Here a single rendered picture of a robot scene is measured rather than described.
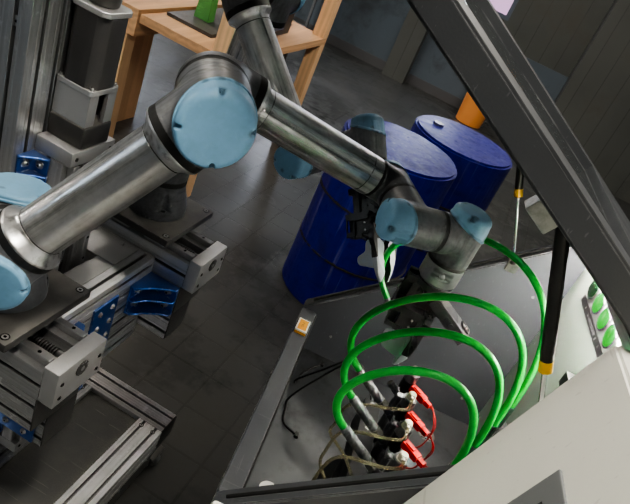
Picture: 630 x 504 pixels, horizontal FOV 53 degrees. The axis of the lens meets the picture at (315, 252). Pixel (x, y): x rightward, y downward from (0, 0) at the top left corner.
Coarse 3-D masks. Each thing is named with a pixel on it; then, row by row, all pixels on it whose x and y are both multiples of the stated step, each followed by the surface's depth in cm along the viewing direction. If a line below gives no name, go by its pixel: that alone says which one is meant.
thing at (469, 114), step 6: (468, 96) 747; (462, 102) 759; (468, 102) 747; (474, 102) 742; (462, 108) 756; (468, 108) 749; (474, 108) 745; (456, 114) 770; (462, 114) 756; (468, 114) 751; (474, 114) 748; (480, 114) 748; (462, 120) 757; (468, 120) 753; (474, 120) 752; (480, 120) 754; (474, 126) 757; (480, 126) 765
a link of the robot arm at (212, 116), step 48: (192, 96) 83; (240, 96) 85; (144, 144) 89; (192, 144) 86; (240, 144) 88; (48, 192) 94; (96, 192) 91; (144, 192) 93; (0, 240) 92; (48, 240) 94; (0, 288) 94
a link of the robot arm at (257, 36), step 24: (240, 0) 127; (264, 0) 129; (240, 24) 129; (264, 24) 129; (264, 48) 129; (264, 72) 129; (288, 72) 132; (288, 96) 130; (288, 168) 130; (312, 168) 132
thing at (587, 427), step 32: (608, 352) 76; (576, 384) 78; (608, 384) 72; (544, 416) 79; (576, 416) 74; (608, 416) 69; (480, 448) 87; (512, 448) 80; (544, 448) 75; (576, 448) 70; (608, 448) 66; (448, 480) 89; (480, 480) 82; (512, 480) 76; (576, 480) 67; (608, 480) 63
